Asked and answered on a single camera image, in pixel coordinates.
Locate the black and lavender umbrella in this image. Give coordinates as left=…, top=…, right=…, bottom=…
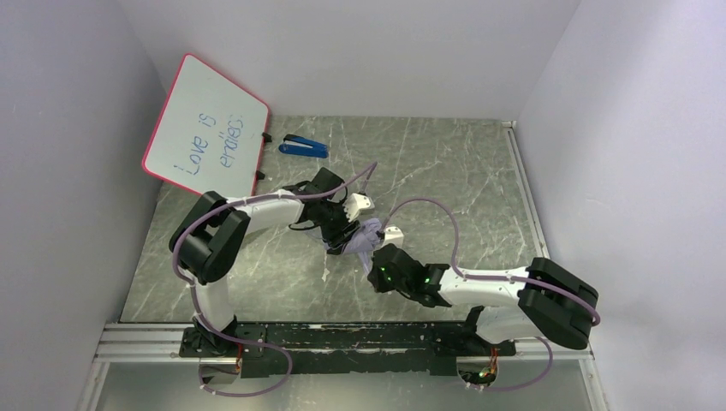
left=323, top=217, right=384, bottom=273

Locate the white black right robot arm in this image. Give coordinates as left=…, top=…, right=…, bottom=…
left=366, top=244, right=598, bottom=350

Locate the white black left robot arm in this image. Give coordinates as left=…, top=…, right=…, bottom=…
left=169, top=168, right=361, bottom=356

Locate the blue stapler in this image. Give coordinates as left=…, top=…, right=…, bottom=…
left=278, top=134, right=329, bottom=158

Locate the pink framed whiteboard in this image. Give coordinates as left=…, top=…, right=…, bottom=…
left=141, top=54, right=270, bottom=197

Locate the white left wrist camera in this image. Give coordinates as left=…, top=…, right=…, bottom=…
left=342, top=193, right=375, bottom=222

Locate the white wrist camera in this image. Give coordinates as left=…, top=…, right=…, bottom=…
left=380, top=225, right=404, bottom=248
left=342, top=193, right=375, bottom=222

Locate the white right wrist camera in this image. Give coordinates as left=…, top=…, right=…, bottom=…
left=380, top=225, right=404, bottom=248

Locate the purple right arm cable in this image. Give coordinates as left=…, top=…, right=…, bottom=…
left=383, top=197, right=601, bottom=394

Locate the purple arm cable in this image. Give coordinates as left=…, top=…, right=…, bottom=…
left=383, top=197, right=601, bottom=394
left=172, top=161, right=380, bottom=398

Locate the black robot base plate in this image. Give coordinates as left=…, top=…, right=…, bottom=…
left=178, top=321, right=515, bottom=378

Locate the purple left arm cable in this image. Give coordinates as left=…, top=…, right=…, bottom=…
left=172, top=161, right=380, bottom=398

